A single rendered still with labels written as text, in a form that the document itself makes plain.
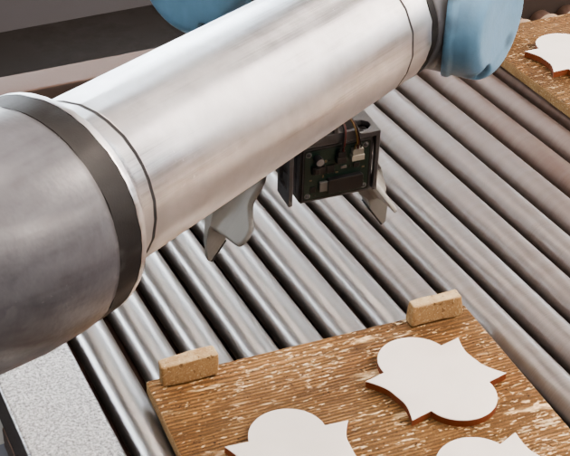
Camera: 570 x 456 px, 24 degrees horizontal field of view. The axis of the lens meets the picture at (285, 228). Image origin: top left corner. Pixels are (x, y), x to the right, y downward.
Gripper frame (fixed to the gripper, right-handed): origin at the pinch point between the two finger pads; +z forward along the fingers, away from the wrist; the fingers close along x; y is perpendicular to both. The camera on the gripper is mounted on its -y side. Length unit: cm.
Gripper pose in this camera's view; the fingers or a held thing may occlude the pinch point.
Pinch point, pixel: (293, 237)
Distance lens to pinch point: 107.0
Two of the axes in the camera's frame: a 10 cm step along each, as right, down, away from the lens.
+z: -0.2, 8.1, 5.9
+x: 9.3, -2.0, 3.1
